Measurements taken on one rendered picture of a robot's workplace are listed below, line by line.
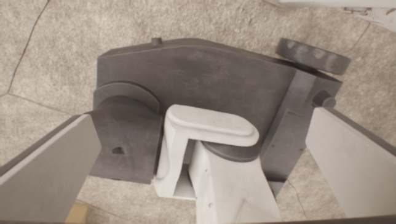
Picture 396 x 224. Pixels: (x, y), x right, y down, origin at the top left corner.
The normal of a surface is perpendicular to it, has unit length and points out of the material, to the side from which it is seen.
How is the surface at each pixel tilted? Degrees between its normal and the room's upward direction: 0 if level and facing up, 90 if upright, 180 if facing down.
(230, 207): 90
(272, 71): 0
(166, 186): 0
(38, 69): 0
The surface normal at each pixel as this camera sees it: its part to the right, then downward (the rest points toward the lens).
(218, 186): 0.24, -0.87
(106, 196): 0.08, 0.46
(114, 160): 0.15, 0.21
